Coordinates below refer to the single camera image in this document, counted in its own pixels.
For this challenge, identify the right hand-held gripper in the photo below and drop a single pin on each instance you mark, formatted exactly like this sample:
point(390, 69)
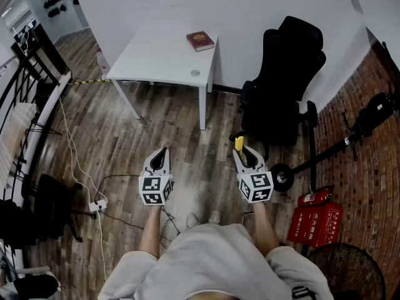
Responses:
point(256, 186)

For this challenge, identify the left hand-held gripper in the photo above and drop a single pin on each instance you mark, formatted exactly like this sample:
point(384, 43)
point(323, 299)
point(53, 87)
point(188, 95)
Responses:
point(153, 189)

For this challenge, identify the yellow utility knife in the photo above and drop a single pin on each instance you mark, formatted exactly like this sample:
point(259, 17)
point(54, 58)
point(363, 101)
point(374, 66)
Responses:
point(239, 144)

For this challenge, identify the person's left forearm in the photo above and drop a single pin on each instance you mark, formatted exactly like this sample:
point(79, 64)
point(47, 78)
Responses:
point(150, 230)

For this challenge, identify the person's right forearm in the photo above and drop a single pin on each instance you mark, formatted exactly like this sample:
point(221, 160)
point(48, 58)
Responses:
point(265, 230)

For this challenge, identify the black electric scooter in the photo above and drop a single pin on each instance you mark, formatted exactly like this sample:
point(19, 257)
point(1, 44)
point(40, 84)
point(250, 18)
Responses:
point(282, 177)

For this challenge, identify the person's right white shoe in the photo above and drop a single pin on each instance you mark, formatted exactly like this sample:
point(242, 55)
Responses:
point(214, 217)

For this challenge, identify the person's white shoe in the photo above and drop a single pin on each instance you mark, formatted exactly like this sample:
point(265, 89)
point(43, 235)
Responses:
point(214, 217)
point(193, 220)

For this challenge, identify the black office chair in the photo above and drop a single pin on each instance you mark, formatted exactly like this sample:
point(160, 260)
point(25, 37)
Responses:
point(281, 105)

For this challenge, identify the person's left white shoe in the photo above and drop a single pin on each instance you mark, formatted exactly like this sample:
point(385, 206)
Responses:
point(193, 220)

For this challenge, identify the red fire extinguisher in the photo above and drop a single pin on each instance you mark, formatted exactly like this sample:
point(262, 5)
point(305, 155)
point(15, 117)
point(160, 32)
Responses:
point(312, 198)

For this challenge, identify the white power strip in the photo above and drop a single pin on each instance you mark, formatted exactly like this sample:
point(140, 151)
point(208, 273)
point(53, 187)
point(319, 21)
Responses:
point(97, 205)

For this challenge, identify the red fire equipment box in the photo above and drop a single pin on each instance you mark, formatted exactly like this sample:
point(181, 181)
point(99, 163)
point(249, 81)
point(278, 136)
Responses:
point(315, 227)

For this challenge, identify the white table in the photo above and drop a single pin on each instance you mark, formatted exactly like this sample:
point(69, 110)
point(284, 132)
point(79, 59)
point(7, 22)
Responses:
point(162, 61)

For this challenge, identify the person's white clothing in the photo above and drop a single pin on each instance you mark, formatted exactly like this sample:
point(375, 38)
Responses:
point(212, 261)

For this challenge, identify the dark red book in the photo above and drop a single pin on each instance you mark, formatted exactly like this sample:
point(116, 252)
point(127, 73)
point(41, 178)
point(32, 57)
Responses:
point(200, 41)

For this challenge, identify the black floor fan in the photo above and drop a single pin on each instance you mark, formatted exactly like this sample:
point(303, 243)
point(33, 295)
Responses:
point(347, 273)

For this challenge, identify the black metal stair railing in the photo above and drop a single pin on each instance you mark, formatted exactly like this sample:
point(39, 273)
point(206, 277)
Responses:
point(28, 73)

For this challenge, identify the black bag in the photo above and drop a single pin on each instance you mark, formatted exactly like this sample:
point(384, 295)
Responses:
point(36, 281)

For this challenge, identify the black wall decorations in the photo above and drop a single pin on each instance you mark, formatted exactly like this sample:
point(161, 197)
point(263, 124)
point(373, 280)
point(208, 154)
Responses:
point(54, 0)

